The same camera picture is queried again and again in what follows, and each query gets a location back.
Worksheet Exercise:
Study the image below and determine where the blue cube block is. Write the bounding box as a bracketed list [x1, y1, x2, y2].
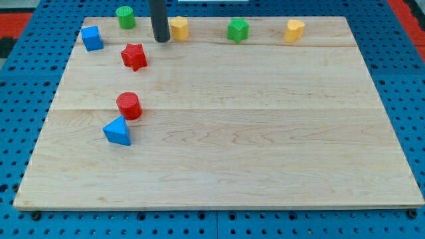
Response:
[81, 26, 104, 52]

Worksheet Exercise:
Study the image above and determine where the light wooden board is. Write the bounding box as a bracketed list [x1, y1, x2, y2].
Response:
[13, 17, 424, 211]

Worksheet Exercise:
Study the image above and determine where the red cylinder block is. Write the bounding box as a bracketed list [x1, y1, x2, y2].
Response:
[116, 92, 143, 120]

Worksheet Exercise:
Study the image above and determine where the blue triangle block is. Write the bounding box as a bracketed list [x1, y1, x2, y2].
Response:
[102, 116, 131, 146]

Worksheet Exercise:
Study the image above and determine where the yellow pentagon block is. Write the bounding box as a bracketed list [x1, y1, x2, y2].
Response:
[171, 16, 189, 40]

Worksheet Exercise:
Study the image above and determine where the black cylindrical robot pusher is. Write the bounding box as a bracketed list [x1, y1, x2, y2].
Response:
[147, 0, 170, 43]

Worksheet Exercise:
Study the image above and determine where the red star block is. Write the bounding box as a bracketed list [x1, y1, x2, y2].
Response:
[121, 43, 148, 72]

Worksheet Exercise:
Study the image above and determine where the yellow heart block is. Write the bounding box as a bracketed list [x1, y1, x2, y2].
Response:
[284, 19, 305, 43]

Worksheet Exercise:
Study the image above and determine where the green cylinder block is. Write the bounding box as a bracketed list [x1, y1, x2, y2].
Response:
[116, 6, 136, 30]

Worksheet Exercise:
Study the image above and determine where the blue perforated base panel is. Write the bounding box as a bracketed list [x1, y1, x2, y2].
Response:
[1, 1, 424, 238]

